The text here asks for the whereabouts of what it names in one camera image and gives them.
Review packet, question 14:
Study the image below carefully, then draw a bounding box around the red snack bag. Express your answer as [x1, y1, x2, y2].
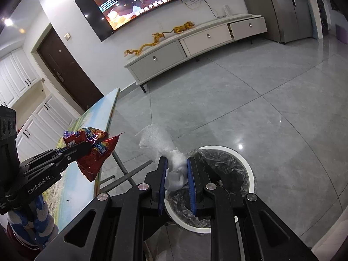
[62, 127, 123, 182]

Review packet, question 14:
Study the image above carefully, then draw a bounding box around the white plastic wrap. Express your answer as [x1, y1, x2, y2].
[136, 124, 187, 191]

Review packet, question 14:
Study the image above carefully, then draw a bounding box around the white trash bin black liner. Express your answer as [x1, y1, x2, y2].
[165, 146, 255, 234]

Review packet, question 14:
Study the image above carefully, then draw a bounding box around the blue gloved left hand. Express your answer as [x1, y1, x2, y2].
[7, 194, 58, 249]

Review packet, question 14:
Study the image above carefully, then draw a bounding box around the printed landscape folding table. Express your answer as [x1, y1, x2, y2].
[40, 87, 153, 233]

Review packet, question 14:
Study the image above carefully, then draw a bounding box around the dark brown entrance door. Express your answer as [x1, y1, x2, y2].
[37, 28, 104, 111]

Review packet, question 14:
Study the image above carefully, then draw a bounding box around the white tv cabinet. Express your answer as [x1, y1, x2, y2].
[124, 13, 267, 87]

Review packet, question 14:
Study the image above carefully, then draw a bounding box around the yellow dragon figurine left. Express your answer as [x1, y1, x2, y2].
[124, 42, 156, 57]

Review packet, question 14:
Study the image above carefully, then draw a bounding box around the yellow dragon figurine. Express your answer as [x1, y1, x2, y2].
[124, 42, 156, 57]
[173, 21, 195, 34]
[152, 32, 172, 46]

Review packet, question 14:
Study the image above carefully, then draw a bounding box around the yellow dragon figurine middle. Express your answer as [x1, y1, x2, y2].
[152, 32, 172, 46]

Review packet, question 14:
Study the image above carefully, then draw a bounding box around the yellow dragon figurine right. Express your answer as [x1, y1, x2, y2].
[173, 21, 195, 34]

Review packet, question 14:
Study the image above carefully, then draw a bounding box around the purple stool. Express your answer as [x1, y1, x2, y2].
[336, 24, 348, 44]

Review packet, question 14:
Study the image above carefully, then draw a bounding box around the grey refrigerator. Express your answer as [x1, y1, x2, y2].
[244, 0, 323, 44]

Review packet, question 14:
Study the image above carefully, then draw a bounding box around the white wall cupboard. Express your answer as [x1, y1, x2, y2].
[1, 48, 77, 161]

